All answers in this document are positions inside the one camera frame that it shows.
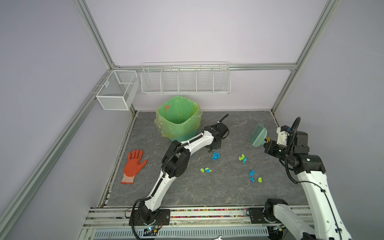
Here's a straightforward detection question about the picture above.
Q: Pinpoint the green hand brush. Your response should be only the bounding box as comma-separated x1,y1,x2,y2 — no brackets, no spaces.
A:
250,123,268,148

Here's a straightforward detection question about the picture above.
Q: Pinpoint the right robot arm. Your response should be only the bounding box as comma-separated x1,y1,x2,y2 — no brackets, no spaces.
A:
264,118,352,240

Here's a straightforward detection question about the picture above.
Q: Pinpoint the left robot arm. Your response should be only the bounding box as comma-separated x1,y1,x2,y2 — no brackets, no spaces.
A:
130,120,229,225

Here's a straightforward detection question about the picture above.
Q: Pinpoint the blue paper scrap cluster centre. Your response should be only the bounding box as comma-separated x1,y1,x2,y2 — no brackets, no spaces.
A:
212,152,220,160

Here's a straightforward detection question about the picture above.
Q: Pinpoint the green blue scrap cluster front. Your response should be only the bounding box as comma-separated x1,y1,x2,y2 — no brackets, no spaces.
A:
200,168,212,173

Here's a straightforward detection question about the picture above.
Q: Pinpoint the green trash bin with bag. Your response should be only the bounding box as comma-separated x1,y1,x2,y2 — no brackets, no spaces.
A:
154,96,202,142

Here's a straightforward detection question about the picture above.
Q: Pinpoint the blue green scrap cluster far right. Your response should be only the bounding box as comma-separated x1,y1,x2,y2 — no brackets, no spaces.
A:
249,170,263,183

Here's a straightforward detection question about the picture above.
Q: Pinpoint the red rubber glove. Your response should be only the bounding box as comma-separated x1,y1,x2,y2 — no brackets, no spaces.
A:
121,150,148,185

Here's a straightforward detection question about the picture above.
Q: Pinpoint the small white mesh basket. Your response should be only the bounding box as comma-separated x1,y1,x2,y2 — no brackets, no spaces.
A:
96,70,140,111

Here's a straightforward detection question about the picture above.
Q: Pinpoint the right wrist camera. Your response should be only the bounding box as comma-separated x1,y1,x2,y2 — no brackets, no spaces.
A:
277,126,291,147

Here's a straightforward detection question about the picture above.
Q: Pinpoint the long white wire basket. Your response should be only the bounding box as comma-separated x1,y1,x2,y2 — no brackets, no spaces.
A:
141,62,232,95

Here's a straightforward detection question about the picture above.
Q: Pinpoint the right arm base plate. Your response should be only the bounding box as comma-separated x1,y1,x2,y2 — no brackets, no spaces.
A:
246,207,269,224

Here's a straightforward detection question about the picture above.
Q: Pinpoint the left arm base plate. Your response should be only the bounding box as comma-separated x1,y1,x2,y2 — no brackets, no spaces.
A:
129,209,171,226

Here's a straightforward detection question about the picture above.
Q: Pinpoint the aluminium front rail frame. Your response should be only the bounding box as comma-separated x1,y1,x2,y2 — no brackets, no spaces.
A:
78,205,343,240

